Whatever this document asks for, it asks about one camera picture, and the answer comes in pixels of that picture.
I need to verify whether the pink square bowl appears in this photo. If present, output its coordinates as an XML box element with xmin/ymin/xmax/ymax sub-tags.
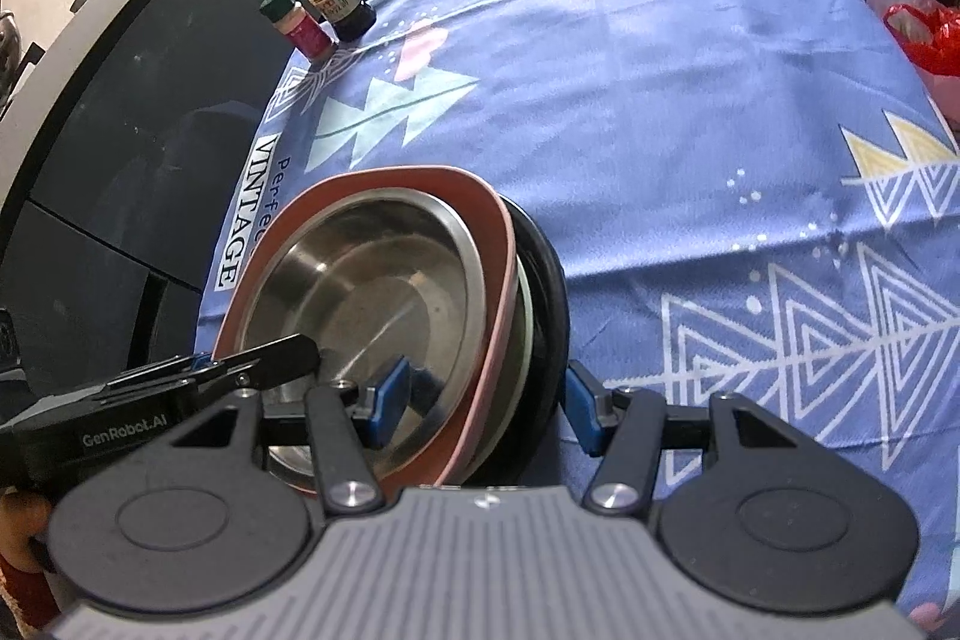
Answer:
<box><xmin>212</xmin><ymin>164</ymin><xmax>520</xmax><ymax>495</ymax></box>

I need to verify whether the blue printed tablecloth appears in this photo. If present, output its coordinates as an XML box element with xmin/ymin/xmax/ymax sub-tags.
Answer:
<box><xmin>199</xmin><ymin>0</ymin><xmax>960</xmax><ymax>640</ymax></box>

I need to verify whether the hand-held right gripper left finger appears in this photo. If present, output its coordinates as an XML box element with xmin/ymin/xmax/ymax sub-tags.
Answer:
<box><xmin>169</xmin><ymin>356</ymin><xmax>412</xmax><ymax>513</ymax></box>

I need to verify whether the red plastic bag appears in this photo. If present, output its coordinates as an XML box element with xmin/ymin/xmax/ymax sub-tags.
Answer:
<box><xmin>881</xmin><ymin>2</ymin><xmax>960</xmax><ymax>79</ymax></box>

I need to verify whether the person's left hand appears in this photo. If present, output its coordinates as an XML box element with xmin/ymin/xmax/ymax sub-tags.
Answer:
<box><xmin>0</xmin><ymin>490</ymin><xmax>55</xmax><ymax>573</ymax></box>

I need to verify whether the red spice jar green lid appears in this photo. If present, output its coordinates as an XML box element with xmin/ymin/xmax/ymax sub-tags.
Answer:
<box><xmin>259</xmin><ymin>0</ymin><xmax>332</xmax><ymax>60</ymax></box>

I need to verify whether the stainless steel bowl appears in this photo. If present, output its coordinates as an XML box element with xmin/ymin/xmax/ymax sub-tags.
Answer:
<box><xmin>240</xmin><ymin>182</ymin><xmax>488</xmax><ymax>483</ymax></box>

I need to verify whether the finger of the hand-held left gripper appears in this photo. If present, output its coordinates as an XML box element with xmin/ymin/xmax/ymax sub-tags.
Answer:
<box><xmin>180</xmin><ymin>332</ymin><xmax>325</xmax><ymax>397</ymax></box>
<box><xmin>101</xmin><ymin>351</ymin><xmax>226</xmax><ymax>397</ymax></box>

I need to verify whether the dark sauce bottle brown cap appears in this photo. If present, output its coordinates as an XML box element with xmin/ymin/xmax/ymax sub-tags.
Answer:
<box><xmin>292</xmin><ymin>0</ymin><xmax>376</xmax><ymax>43</ymax></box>

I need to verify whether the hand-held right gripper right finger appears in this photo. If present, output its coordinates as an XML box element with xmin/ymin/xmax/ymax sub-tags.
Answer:
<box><xmin>564</xmin><ymin>361</ymin><xmax>811</xmax><ymax>513</ymax></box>

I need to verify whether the black bowl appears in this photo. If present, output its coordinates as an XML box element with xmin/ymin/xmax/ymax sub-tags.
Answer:
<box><xmin>457</xmin><ymin>194</ymin><xmax>572</xmax><ymax>483</ymax></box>

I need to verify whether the green plate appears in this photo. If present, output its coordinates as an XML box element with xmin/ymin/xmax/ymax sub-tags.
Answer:
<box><xmin>450</xmin><ymin>269</ymin><xmax>539</xmax><ymax>470</ymax></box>

